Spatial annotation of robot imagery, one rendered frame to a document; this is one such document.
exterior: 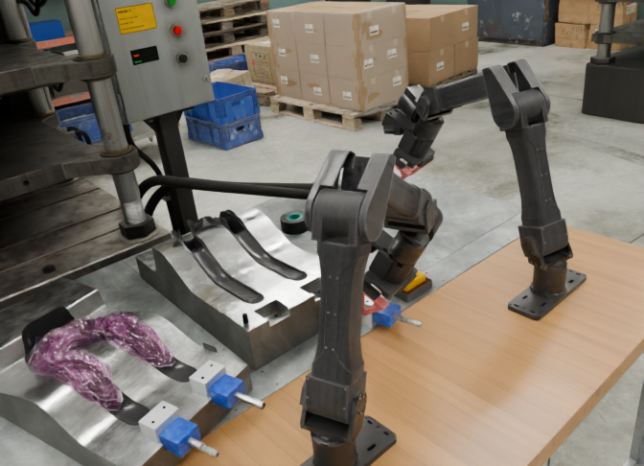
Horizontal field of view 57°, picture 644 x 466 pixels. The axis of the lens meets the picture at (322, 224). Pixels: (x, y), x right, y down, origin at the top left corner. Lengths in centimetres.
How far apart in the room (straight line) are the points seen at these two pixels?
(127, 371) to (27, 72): 85
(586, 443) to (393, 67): 378
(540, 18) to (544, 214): 681
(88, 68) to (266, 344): 85
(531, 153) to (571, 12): 673
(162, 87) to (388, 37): 351
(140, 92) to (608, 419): 179
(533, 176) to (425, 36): 453
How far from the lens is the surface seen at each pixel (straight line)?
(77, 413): 104
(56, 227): 198
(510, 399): 105
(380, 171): 78
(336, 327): 80
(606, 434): 218
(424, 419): 101
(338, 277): 78
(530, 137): 119
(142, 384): 107
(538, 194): 121
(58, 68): 162
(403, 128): 146
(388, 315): 115
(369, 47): 500
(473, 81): 127
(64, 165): 170
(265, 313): 114
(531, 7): 803
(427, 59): 569
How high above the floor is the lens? 151
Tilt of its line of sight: 26 degrees down
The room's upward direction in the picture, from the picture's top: 6 degrees counter-clockwise
